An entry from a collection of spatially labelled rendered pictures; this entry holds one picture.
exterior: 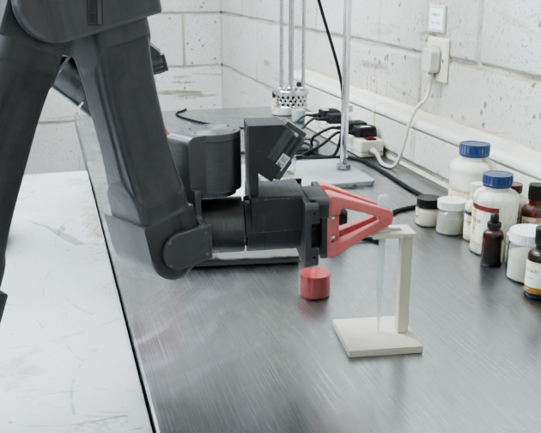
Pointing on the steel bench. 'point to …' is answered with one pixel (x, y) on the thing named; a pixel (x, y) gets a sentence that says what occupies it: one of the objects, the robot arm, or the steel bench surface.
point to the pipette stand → (399, 327)
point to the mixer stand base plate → (315, 173)
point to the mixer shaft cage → (290, 95)
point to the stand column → (345, 87)
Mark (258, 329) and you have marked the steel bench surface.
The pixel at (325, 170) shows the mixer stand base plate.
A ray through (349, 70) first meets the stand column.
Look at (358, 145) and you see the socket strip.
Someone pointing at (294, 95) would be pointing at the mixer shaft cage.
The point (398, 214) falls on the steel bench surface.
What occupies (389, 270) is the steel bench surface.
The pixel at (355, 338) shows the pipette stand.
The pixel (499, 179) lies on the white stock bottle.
